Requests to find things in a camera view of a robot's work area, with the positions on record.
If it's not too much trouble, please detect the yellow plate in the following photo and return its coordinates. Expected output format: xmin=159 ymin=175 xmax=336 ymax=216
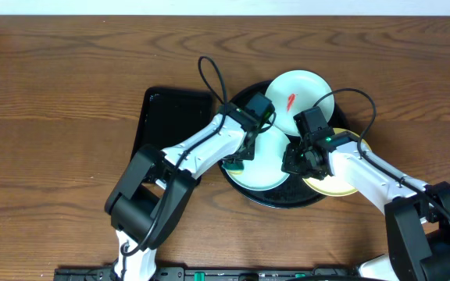
xmin=302 ymin=127 xmax=373 ymax=197

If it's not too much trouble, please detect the light blue plate front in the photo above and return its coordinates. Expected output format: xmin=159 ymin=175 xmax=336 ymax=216
xmin=227 ymin=126 xmax=290 ymax=191

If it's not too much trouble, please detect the light blue plate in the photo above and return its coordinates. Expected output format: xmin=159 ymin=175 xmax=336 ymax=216
xmin=265 ymin=70 xmax=332 ymax=137
xmin=227 ymin=126 xmax=290 ymax=191

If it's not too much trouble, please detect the green yellow sponge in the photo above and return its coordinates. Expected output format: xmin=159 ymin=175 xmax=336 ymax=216
xmin=222 ymin=160 xmax=245 ymax=175

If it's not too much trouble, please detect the light blue plate back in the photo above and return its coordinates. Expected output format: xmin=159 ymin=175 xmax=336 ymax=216
xmin=265 ymin=70 xmax=332 ymax=137

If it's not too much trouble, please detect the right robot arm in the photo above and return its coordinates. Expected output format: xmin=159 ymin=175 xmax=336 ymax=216
xmin=282 ymin=131 xmax=450 ymax=280

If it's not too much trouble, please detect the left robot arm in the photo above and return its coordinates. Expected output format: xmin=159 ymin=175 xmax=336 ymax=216
xmin=105 ymin=103 xmax=275 ymax=280

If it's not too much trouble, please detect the black round tray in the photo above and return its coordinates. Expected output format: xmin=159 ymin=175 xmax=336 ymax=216
xmin=216 ymin=80 xmax=351 ymax=209

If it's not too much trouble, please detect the black rectangular tray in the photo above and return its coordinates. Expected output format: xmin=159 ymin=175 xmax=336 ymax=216
xmin=130 ymin=86 xmax=215 ymax=187

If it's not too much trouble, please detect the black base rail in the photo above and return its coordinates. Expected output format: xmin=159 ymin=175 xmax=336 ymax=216
xmin=53 ymin=266 xmax=359 ymax=281

